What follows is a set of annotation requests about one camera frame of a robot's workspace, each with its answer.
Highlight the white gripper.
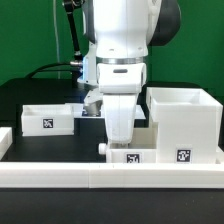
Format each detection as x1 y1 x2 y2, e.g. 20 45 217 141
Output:
83 88 138 144

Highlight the white drawer with knob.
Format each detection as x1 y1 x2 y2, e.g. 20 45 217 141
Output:
98 128 157 163

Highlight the white drawer cabinet box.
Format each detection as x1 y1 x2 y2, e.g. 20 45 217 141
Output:
146 87 223 164

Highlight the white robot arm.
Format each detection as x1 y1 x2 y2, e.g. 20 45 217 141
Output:
82 0 181 144

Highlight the rear white drawer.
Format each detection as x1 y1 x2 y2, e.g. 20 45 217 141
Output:
21 104 74 136

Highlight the white marker sheet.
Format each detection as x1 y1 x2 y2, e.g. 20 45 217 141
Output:
70 103 146 120

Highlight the white left fence block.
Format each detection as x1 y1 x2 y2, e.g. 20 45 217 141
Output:
0 127 12 160

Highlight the black cable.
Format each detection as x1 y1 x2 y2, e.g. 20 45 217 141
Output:
25 62 81 79

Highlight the white front fence rail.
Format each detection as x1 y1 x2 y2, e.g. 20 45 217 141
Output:
0 162 224 189

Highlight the white hanging cable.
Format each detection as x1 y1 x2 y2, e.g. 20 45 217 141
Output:
52 0 62 80

